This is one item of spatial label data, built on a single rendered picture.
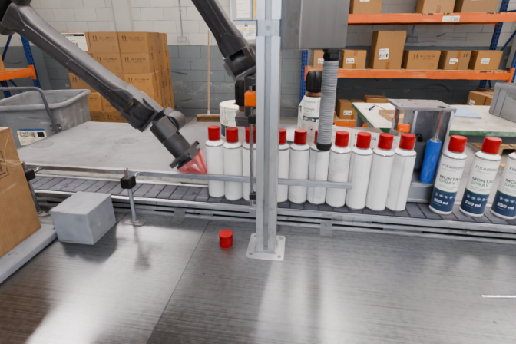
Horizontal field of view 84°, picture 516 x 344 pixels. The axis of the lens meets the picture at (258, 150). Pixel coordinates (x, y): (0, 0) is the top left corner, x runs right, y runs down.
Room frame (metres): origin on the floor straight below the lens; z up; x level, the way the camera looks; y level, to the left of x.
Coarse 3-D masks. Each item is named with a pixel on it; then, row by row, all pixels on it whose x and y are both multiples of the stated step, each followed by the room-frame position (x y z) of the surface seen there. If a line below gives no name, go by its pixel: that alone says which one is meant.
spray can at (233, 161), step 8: (232, 128) 0.73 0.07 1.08; (232, 136) 0.71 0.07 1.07; (224, 144) 0.72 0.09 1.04; (232, 144) 0.71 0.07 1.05; (240, 144) 0.72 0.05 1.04; (224, 152) 0.71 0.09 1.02; (232, 152) 0.70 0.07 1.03; (240, 152) 0.71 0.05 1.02; (224, 160) 0.71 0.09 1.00; (232, 160) 0.70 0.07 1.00; (240, 160) 0.71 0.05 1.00; (224, 168) 0.71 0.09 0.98; (232, 168) 0.70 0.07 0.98; (240, 168) 0.71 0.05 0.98; (232, 184) 0.70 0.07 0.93; (240, 184) 0.71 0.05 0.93; (232, 192) 0.70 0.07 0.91; (240, 192) 0.71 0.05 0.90; (232, 200) 0.70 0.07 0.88
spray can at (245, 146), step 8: (248, 128) 0.72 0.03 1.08; (248, 136) 0.71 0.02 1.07; (248, 144) 0.70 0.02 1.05; (248, 152) 0.70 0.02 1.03; (248, 160) 0.70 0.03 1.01; (248, 168) 0.70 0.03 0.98; (248, 176) 0.70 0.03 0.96; (248, 184) 0.70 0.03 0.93; (248, 192) 0.70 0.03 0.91; (248, 200) 0.70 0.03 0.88
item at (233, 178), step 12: (48, 168) 0.76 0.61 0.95; (60, 168) 0.76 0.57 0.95; (72, 168) 0.75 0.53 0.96; (84, 168) 0.75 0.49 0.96; (96, 168) 0.74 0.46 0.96; (108, 168) 0.74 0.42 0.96; (120, 168) 0.74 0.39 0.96; (228, 180) 0.69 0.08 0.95; (240, 180) 0.68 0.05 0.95; (288, 180) 0.67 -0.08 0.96; (300, 180) 0.67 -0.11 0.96; (312, 180) 0.67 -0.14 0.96
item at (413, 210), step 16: (96, 192) 0.75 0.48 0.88; (112, 192) 0.75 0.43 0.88; (144, 192) 0.75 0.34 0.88; (160, 192) 0.75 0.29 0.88; (176, 192) 0.75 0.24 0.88; (192, 192) 0.75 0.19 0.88; (208, 192) 0.75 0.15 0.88; (288, 208) 0.67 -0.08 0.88; (304, 208) 0.67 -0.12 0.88; (320, 208) 0.67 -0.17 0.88; (336, 208) 0.67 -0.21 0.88; (416, 208) 0.67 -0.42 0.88; (512, 224) 0.59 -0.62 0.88
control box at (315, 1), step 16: (288, 0) 0.55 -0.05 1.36; (304, 0) 0.53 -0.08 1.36; (320, 0) 0.57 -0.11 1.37; (336, 0) 0.61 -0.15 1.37; (288, 16) 0.55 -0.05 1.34; (304, 16) 0.53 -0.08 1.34; (320, 16) 0.57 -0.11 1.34; (336, 16) 0.61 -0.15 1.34; (288, 32) 0.55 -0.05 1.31; (304, 32) 0.54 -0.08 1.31; (320, 32) 0.57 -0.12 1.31; (336, 32) 0.62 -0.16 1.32; (288, 48) 0.55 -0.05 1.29; (304, 48) 0.54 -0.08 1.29; (320, 48) 0.58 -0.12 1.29
